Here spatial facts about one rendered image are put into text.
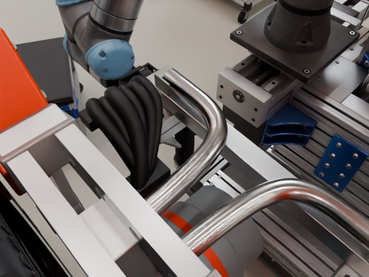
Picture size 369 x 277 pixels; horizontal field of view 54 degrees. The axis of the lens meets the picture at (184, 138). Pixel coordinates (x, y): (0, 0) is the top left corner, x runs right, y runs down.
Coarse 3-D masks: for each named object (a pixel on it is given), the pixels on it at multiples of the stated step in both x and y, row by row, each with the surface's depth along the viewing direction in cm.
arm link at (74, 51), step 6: (66, 36) 75; (66, 42) 75; (66, 48) 76; (72, 48) 73; (78, 48) 72; (72, 54) 75; (78, 54) 73; (78, 60) 75; (84, 60) 73; (84, 66) 74
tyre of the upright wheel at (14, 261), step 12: (0, 180) 60; (0, 216) 25; (0, 228) 21; (36, 228) 65; (0, 240) 19; (12, 240) 21; (0, 252) 18; (12, 252) 19; (24, 252) 24; (0, 264) 18; (12, 264) 18; (24, 264) 20; (0, 276) 17; (12, 276) 18; (24, 276) 18; (36, 276) 20; (72, 276) 70
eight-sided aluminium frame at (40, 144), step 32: (32, 128) 30; (64, 128) 30; (0, 160) 27; (32, 160) 28; (64, 160) 30; (96, 160) 28; (32, 192) 26; (64, 192) 60; (96, 192) 29; (128, 192) 26; (64, 224) 24; (128, 224) 26; (160, 224) 24; (96, 256) 23; (160, 256) 23; (192, 256) 23
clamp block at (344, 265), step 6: (342, 264) 41; (336, 270) 42; (342, 270) 39; (348, 270) 39; (354, 270) 39; (330, 276) 43; (336, 276) 39; (342, 276) 39; (348, 276) 39; (354, 276) 39; (360, 276) 39
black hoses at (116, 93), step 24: (120, 96) 42; (144, 96) 43; (96, 120) 41; (120, 120) 41; (144, 120) 42; (120, 144) 41; (144, 144) 42; (144, 168) 42; (168, 168) 44; (144, 192) 43
